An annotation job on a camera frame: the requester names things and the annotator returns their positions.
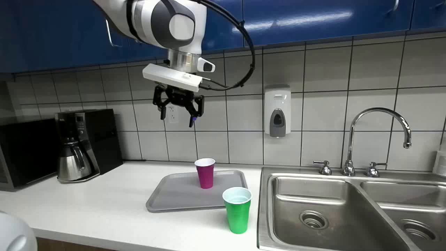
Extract purple plastic cup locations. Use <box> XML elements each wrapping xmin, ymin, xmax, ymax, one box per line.
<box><xmin>195</xmin><ymin>157</ymin><xmax>215</xmax><ymax>188</ymax></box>

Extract steel coffee carafe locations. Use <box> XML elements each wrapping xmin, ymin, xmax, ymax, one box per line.
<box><xmin>57</xmin><ymin>142</ymin><xmax>92</xmax><ymax>182</ymax></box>

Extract black coffee maker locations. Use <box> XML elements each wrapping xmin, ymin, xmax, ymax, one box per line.
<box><xmin>56</xmin><ymin>108</ymin><xmax>123</xmax><ymax>182</ymax></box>

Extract green plastic cup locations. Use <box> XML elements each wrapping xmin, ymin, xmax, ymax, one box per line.
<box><xmin>221</xmin><ymin>186</ymin><xmax>252</xmax><ymax>234</ymax></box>

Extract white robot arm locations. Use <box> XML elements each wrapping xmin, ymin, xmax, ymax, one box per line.
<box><xmin>93</xmin><ymin>0</ymin><xmax>216</xmax><ymax>125</ymax></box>

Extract grey plastic tray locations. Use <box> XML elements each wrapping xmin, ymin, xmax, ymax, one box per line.
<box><xmin>146</xmin><ymin>170</ymin><xmax>247</xmax><ymax>213</ymax></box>

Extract white rounded object foreground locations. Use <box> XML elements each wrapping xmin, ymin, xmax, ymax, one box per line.
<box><xmin>0</xmin><ymin>212</ymin><xmax>38</xmax><ymax>251</ymax></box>

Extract white wall soap dispenser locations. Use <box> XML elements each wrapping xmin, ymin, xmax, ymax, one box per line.
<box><xmin>265</xmin><ymin>85</ymin><xmax>291</xmax><ymax>138</ymax></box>

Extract blue upper cabinets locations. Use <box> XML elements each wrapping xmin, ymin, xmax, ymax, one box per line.
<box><xmin>0</xmin><ymin>0</ymin><xmax>446</xmax><ymax>74</ymax></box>

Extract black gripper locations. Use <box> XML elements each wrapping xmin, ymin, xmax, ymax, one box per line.
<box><xmin>153</xmin><ymin>85</ymin><xmax>203</xmax><ymax>127</ymax></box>

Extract stainless steel double sink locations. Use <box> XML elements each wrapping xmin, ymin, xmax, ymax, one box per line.
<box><xmin>256</xmin><ymin>168</ymin><xmax>446</xmax><ymax>251</ymax></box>

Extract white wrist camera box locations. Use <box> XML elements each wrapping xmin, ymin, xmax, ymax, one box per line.
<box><xmin>142</xmin><ymin>64</ymin><xmax>202</xmax><ymax>92</ymax></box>

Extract chrome sink faucet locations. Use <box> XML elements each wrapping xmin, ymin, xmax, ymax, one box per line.
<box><xmin>312</xmin><ymin>106</ymin><xmax>414</xmax><ymax>178</ymax></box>

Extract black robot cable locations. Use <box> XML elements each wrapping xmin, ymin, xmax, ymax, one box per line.
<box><xmin>195</xmin><ymin>0</ymin><xmax>256</xmax><ymax>92</ymax></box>

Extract black microwave oven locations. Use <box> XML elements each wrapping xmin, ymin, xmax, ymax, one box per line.
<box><xmin>0</xmin><ymin>118</ymin><xmax>60</xmax><ymax>191</ymax></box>

